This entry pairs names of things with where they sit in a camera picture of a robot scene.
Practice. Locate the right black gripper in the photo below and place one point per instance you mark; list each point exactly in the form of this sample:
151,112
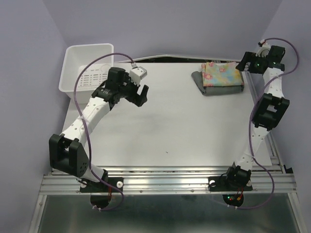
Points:
249,57

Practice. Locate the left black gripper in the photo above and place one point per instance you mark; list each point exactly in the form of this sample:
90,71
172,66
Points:
128,80

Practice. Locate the floral pastel skirt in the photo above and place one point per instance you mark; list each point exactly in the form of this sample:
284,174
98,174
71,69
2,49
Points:
221,74

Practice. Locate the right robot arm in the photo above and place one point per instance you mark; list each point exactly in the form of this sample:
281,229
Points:
267,112

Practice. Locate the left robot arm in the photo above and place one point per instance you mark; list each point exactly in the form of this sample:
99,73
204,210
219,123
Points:
67,152

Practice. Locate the folded grey skirt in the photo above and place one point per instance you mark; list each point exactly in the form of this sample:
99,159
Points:
215,90

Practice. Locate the white plastic basket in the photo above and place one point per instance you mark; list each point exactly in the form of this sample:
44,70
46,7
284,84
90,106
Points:
80,83

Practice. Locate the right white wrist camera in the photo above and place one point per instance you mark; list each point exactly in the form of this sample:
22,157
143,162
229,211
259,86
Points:
264,48

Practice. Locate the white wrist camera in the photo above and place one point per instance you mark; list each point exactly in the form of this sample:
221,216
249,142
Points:
264,48
137,74

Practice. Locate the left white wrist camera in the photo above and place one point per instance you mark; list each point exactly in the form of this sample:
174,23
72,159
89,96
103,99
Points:
137,74

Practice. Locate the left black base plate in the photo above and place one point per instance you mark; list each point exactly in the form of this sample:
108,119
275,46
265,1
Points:
93,187

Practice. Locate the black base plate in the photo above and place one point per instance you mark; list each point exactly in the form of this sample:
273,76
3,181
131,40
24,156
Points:
221,184
93,187

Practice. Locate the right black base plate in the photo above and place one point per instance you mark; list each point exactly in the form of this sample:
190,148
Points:
221,184

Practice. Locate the aluminium front rail frame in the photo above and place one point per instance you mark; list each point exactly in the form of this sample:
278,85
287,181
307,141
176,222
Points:
166,177

